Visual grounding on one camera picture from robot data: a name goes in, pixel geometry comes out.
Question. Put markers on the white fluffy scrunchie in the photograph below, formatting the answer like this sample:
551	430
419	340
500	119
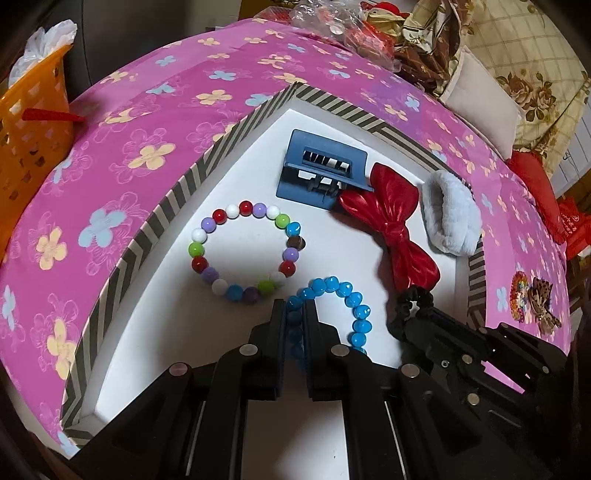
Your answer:
455	217

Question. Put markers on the red cushion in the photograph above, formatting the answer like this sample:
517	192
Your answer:
538	189

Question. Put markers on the pink floral blanket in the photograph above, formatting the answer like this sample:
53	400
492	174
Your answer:
129	194

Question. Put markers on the black scrunchie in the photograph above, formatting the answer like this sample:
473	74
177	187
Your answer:
408	300

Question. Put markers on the leopard print bow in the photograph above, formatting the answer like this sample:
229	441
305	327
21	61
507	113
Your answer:
545	300

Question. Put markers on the orange plastic basket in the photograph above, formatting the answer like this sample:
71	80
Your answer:
32	138

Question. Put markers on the white box with striped rim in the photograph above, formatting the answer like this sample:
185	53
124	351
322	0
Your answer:
240	258

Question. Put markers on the floral quilt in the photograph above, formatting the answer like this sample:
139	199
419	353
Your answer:
526	55

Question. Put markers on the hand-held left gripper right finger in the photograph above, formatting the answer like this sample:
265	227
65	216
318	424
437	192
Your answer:
310	337

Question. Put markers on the clear plastic bag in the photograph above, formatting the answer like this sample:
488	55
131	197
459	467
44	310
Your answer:
318	16

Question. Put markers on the red bow hair clip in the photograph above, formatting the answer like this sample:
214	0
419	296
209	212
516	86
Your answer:
395	217

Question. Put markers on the beige pillow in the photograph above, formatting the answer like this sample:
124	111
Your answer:
480	97

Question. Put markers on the blue hair claw clip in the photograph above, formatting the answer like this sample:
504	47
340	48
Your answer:
295	184

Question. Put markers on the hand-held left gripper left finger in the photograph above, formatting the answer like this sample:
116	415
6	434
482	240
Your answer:
278	337

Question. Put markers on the white plastic bag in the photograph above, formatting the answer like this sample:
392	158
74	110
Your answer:
44	44

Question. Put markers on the red ribbon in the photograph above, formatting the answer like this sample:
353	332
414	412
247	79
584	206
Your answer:
51	115

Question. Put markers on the red bag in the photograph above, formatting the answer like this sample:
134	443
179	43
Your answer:
575	226

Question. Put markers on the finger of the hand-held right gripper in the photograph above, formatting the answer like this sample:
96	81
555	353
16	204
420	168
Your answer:
429	353
457	333

